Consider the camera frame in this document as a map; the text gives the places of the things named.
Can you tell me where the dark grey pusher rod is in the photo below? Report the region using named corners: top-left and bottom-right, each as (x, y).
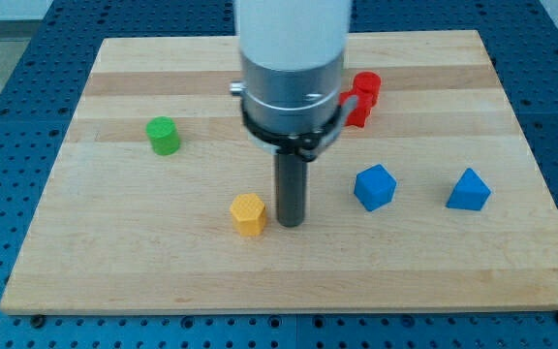
top-left (273, 154), bottom-right (307, 227)

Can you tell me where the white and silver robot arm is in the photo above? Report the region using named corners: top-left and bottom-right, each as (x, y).
top-left (231, 0), bottom-right (357, 162)

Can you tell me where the red angular block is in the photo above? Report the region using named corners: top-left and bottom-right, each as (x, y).
top-left (339, 89), bottom-right (374, 128)

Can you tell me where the green cylinder block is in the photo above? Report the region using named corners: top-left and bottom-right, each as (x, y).
top-left (145, 116), bottom-right (181, 156)

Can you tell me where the yellow hexagon block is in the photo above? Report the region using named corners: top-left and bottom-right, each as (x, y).
top-left (230, 193), bottom-right (267, 237)

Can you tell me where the blue cube block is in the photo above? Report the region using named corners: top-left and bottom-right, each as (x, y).
top-left (354, 164), bottom-right (397, 211)

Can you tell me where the red cylinder block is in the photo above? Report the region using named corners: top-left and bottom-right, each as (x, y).
top-left (353, 71), bottom-right (383, 106)

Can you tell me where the blue triangular prism block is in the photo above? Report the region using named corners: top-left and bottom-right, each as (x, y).
top-left (446, 168), bottom-right (491, 211)

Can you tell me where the light wooden board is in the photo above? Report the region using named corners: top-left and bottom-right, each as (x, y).
top-left (0, 30), bottom-right (558, 315)

